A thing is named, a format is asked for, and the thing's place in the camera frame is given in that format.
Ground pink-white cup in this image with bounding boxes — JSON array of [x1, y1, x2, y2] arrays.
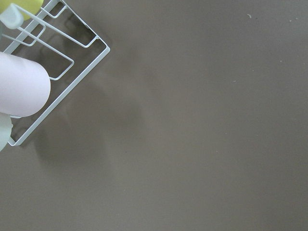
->
[[0, 52, 51, 117]]

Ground white cup on rack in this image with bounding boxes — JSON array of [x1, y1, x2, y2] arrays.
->
[[0, 113, 13, 151]]

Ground yellow-green cup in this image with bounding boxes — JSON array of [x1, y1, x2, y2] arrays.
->
[[0, 0, 44, 14]]

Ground white wire cup rack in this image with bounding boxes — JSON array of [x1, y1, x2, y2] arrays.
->
[[2, 0, 110, 146]]

